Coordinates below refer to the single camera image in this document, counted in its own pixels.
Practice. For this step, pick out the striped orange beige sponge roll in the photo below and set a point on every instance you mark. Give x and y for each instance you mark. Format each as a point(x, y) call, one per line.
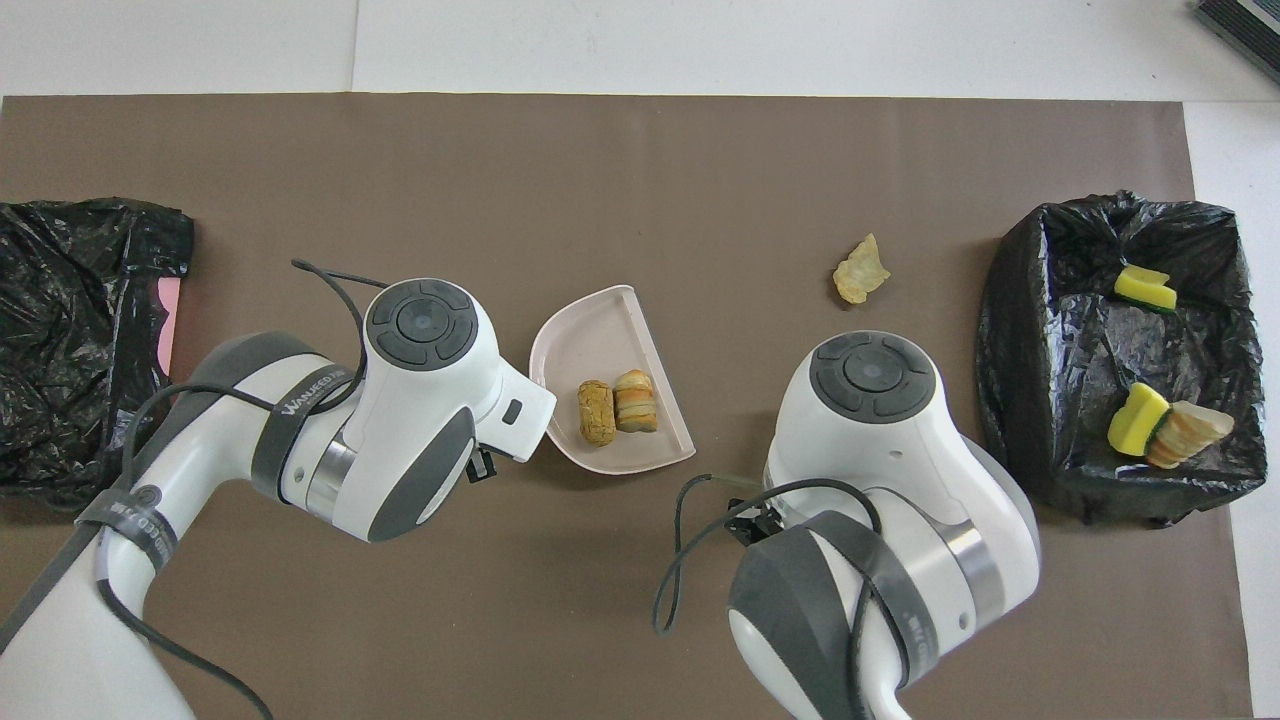
point(1190, 432)

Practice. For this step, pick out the yellow green sponge piece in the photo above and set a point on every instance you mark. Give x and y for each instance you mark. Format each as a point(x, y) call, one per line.
point(1135, 420)
point(1140, 287)

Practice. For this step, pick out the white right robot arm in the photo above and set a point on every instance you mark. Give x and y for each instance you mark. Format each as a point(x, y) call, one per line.
point(870, 370)

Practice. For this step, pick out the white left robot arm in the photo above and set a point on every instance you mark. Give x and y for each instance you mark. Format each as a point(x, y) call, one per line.
point(420, 320)

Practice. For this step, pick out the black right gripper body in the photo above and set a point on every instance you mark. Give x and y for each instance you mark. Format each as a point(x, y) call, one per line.
point(758, 522)

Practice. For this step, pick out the pink bin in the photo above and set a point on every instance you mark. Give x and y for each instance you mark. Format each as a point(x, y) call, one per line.
point(168, 320)

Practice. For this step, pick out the black trash bag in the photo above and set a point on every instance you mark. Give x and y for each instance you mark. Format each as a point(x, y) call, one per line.
point(60, 300)
point(1060, 350)

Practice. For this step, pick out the brown table mat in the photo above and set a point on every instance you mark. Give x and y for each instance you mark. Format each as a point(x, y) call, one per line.
point(640, 150)

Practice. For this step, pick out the beige plastic dustpan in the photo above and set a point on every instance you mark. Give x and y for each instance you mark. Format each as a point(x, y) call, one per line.
point(600, 340)

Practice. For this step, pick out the brown cork cylinder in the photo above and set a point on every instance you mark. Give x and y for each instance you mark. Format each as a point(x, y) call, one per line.
point(597, 415)

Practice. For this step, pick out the black ribbed device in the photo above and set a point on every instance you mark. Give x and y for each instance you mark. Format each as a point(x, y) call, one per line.
point(1245, 25)

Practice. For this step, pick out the beige sponge piece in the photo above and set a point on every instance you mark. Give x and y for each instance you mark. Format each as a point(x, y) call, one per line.
point(860, 275)
point(636, 402)

